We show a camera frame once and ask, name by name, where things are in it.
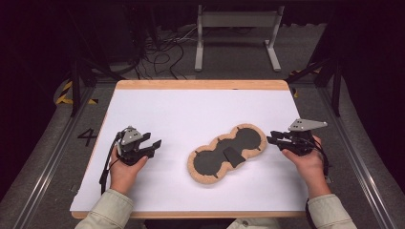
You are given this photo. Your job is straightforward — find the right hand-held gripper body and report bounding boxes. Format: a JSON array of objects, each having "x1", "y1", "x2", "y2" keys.
[{"x1": 281, "y1": 118, "x2": 329, "y2": 157}]

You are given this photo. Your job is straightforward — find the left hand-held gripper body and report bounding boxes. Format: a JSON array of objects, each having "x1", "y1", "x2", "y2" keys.
[{"x1": 115, "y1": 126, "x2": 150, "y2": 167}]

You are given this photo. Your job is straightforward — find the person's right hand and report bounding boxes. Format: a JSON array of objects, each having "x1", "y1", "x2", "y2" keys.
[{"x1": 281, "y1": 135, "x2": 332, "y2": 200}]

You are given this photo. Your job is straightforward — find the person's left hand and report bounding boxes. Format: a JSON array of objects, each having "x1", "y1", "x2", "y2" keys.
[{"x1": 109, "y1": 148, "x2": 149, "y2": 196}]

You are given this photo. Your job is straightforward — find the white table sheet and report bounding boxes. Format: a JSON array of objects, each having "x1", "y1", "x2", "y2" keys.
[{"x1": 70, "y1": 89, "x2": 309, "y2": 213}]

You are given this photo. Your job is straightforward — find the black metal stand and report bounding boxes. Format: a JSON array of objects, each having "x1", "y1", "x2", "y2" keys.
[
  {"x1": 65, "y1": 6, "x2": 125, "y2": 118},
  {"x1": 286, "y1": 12, "x2": 345, "y2": 118}
]

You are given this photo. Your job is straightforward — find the person's light jacket front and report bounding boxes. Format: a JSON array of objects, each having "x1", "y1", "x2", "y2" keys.
[{"x1": 226, "y1": 218, "x2": 281, "y2": 229}]

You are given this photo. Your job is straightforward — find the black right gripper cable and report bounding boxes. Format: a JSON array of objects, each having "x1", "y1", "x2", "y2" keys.
[{"x1": 313, "y1": 138, "x2": 330, "y2": 179}]

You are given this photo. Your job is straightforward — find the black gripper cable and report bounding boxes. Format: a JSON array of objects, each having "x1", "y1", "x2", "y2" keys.
[
  {"x1": 98, "y1": 131, "x2": 124, "y2": 196},
  {"x1": 313, "y1": 138, "x2": 330, "y2": 179}
]

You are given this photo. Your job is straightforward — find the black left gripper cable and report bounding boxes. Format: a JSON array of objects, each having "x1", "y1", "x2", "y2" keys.
[{"x1": 98, "y1": 131, "x2": 124, "y2": 196}]

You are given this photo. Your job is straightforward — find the aluminium floor rail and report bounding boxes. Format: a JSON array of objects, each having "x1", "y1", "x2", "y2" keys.
[
  {"x1": 318, "y1": 86, "x2": 397, "y2": 229},
  {"x1": 12, "y1": 85, "x2": 96, "y2": 229}
]

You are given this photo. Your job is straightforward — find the black floor cables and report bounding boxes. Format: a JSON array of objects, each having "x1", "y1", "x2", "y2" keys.
[{"x1": 133, "y1": 27, "x2": 204, "y2": 80}]

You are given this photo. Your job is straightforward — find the white metal stand frame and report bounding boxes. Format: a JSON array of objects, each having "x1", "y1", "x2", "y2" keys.
[{"x1": 194, "y1": 4, "x2": 286, "y2": 73}]

